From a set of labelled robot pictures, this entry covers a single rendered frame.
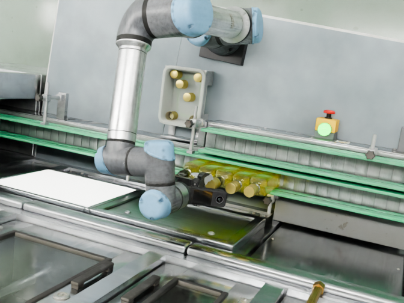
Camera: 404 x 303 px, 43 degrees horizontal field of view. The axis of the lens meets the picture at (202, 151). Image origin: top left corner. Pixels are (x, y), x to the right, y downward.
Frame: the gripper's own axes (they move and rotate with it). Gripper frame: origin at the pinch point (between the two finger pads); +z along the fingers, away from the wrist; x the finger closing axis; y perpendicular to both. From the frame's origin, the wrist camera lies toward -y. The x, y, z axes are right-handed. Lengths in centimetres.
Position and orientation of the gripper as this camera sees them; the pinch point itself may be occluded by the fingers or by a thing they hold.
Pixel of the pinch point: (211, 184)
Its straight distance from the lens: 156.4
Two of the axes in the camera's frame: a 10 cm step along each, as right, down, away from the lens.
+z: 3.8, -1.0, 9.2
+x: -1.4, 9.8, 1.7
